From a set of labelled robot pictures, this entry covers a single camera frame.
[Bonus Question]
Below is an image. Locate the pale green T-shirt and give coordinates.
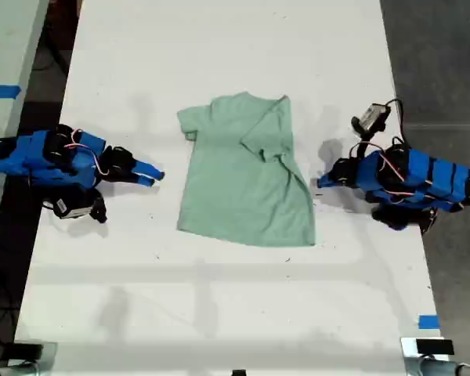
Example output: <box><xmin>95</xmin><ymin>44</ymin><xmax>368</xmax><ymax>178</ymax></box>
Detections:
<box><xmin>175</xmin><ymin>91</ymin><xmax>317</xmax><ymax>248</ymax></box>

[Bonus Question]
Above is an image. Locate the pale side table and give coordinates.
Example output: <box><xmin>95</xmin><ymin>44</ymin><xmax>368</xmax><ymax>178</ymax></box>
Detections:
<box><xmin>0</xmin><ymin>0</ymin><xmax>50</xmax><ymax>248</ymax></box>

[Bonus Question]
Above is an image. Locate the short blue tape piece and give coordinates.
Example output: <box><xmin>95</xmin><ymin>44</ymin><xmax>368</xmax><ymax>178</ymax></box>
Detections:
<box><xmin>418</xmin><ymin>314</ymin><xmax>441</xmax><ymax>331</ymax></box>

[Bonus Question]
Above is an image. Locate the black box on metal plate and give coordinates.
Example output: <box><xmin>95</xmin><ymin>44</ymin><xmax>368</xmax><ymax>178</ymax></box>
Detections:
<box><xmin>400</xmin><ymin>336</ymin><xmax>456</xmax><ymax>360</ymax></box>

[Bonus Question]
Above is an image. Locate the grey metal pipe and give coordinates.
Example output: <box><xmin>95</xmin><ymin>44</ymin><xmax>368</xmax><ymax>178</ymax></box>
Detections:
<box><xmin>0</xmin><ymin>360</ymin><xmax>44</xmax><ymax>376</ymax></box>
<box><xmin>405</xmin><ymin>357</ymin><xmax>470</xmax><ymax>376</ymax></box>

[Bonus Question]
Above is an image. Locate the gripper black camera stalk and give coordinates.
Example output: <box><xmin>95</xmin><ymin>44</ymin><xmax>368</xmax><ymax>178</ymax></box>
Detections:
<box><xmin>89</xmin><ymin>190</ymin><xmax>108</xmax><ymax>225</ymax></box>
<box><xmin>355</xmin><ymin>131</ymin><xmax>378</xmax><ymax>160</ymax></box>

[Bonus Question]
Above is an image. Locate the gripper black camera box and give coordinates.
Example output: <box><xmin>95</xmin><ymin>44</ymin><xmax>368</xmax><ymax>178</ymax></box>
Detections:
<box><xmin>42</xmin><ymin>191</ymin><xmax>95</xmax><ymax>221</ymax></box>
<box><xmin>351</xmin><ymin>103</ymin><xmax>392</xmax><ymax>137</ymax></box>

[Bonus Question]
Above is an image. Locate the camera black cable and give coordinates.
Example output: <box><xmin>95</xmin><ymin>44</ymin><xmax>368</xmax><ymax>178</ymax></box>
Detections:
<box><xmin>383</xmin><ymin>98</ymin><xmax>407</xmax><ymax>146</ymax></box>

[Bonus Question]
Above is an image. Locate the black box with grey frame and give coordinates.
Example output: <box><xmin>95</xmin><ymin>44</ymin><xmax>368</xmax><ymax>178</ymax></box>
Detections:
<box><xmin>9</xmin><ymin>341</ymin><xmax>59</xmax><ymax>361</ymax></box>

